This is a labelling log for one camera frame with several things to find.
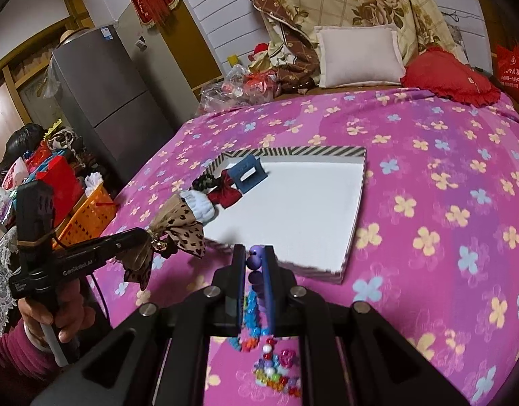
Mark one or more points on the red shopping bag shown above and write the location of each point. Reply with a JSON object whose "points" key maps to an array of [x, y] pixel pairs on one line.
{"points": [[513, 67]]}

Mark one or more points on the yellow capped bottle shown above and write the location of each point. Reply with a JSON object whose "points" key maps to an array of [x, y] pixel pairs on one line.
{"points": [[232, 60]]}

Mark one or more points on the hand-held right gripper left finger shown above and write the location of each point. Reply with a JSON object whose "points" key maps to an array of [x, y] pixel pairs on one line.
{"points": [[241, 287]]}

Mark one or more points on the striped box with white inside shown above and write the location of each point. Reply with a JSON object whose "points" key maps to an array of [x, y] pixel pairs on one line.
{"points": [[293, 211]]}

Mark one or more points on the blue hair clip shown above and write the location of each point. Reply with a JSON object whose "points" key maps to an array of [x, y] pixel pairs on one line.
{"points": [[246, 173]]}

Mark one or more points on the straw hat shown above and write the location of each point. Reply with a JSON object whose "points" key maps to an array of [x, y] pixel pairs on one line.
{"points": [[73, 36]]}

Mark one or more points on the clear plastic bags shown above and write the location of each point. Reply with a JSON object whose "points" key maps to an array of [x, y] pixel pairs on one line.
{"points": [[225, 93]]}

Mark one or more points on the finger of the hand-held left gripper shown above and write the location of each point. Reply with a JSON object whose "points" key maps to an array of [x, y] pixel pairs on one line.
{"points": [[128, 241]]}

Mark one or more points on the red gift bag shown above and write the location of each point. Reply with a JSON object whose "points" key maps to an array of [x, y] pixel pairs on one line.
{"points": [[58, 182]]}

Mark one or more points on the red bow hair clip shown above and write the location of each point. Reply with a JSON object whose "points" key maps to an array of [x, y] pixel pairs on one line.
{"points": [[225, 194]]}

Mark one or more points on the white fluffy scrunchie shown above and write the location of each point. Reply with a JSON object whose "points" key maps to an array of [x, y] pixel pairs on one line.
{"points": [[200, 207]]}

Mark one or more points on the red and white doll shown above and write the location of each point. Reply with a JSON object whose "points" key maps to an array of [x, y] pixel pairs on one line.
{"points": [[259, 53]]}

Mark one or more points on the white pillow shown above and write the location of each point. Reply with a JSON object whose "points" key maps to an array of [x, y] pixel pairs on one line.
{"points": [[356, 55]]}

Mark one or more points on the orange plastic basket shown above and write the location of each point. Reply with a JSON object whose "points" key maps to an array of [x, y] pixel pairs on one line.
{"points": [[90, 211]]}

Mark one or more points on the brown patterned quilt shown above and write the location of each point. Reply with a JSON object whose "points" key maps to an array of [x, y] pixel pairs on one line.
{"points": [[297, 72]]}

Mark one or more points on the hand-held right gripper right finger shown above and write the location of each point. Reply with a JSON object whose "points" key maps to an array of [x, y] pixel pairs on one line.
{"points": [[269, 296]]}

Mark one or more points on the grey refrigerator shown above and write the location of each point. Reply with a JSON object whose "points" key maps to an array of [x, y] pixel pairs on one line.
{"points": [[107, 93]]}

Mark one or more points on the person's left forearm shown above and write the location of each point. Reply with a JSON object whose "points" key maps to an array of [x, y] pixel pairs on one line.
{"points": [[14, 368]]}

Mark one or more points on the person's left hand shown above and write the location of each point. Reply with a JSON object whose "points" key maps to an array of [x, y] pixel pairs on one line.
{"points": [[73, 317]]}

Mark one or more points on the white lace cloth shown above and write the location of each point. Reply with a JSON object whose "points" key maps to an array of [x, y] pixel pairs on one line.
{"points": [[1, 287]]}

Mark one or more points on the red ruffled pillow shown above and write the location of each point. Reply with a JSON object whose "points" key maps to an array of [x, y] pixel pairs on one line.
{"points": [[445, 76]]}

